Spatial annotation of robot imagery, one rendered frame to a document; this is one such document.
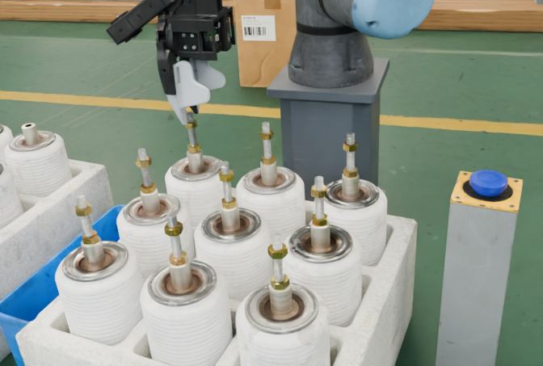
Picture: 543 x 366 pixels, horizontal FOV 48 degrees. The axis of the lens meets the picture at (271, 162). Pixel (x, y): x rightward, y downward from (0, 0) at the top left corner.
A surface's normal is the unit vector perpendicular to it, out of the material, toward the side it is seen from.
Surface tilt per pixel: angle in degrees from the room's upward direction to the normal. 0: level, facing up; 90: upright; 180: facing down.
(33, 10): 90
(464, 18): 90
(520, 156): 0
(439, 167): 0
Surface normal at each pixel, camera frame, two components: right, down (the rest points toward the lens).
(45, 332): -0.06, -0.88
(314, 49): -0.44, 0.16
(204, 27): -0.29, 0.46
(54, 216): 0.91, 0.14
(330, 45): -0.12, 0.18
